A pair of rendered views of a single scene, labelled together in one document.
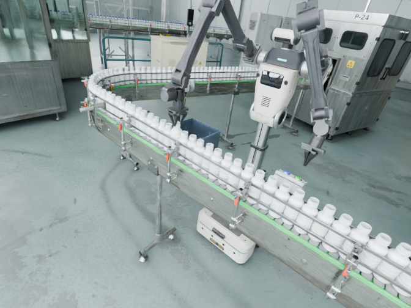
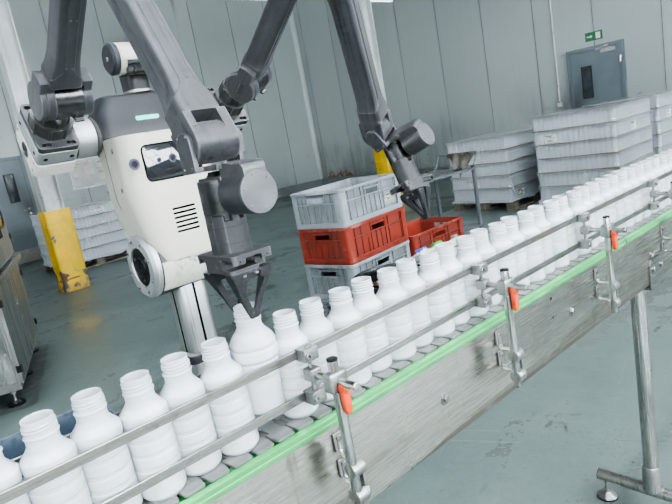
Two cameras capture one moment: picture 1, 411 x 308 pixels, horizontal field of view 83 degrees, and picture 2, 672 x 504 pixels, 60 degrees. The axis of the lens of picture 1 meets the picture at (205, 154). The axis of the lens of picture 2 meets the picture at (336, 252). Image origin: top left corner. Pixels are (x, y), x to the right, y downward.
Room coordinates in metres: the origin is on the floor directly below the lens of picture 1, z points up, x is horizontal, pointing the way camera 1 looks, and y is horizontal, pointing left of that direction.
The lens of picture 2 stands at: (0.84, 0.94, 1.42)
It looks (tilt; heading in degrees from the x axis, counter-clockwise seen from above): 11 degrees down; 283
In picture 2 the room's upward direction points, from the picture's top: 10 degrees counter-clockwise
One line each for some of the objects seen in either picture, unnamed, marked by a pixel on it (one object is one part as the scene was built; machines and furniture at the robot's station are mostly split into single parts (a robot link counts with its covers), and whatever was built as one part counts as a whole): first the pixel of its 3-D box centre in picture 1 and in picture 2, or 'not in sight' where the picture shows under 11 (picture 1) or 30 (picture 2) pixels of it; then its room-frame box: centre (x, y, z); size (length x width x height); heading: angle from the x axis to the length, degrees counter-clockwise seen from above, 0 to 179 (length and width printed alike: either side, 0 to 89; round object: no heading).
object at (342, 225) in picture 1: (337, 232); (553, 233); (0.63, -0.53, 1.08); 0.06 x 0.06 x 0.17
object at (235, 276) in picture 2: (176, 117); (243, 285); (1.16, 0.18, 1.23); 0.07 x 0.07 x 0.09; 53
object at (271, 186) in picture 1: (268, 192); (483, 267); (0.82, -0.30, 1.08); 0.06 x 0.06 x 0.17
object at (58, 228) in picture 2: not in sight; (64, 249); (6.13, -5.88, 0.55); 0.40 x 0.40 x 1.10; 53
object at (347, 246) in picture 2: not in sight; (354, 234); (1.52, -2.61, 0.78); 0.61 x 0.41 x 0.22; 60
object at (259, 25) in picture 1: (257, 51); not in sight; (7.39, -1.09, 0.96); 0.82 x 0.50 x 1.91; 125
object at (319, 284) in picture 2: not in sight; (360, 268); (1.52, -2.60, 0.55); 0.61 x 0.41 x 0.22; 60
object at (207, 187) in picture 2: (178, 93); (222, 195); (1.16, 0.18, 1.36); 0.07 x 0.06 x 0.07; 143
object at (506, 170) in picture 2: not in sight; (503, 168); (0.18, -7.79, 0.50); 1.23 x 1.05 x 1.00; 51
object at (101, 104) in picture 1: (96, 118); not in sight; (1.57, 0.84, 0.96); 0.23 x 0.10 x 0.27; 143
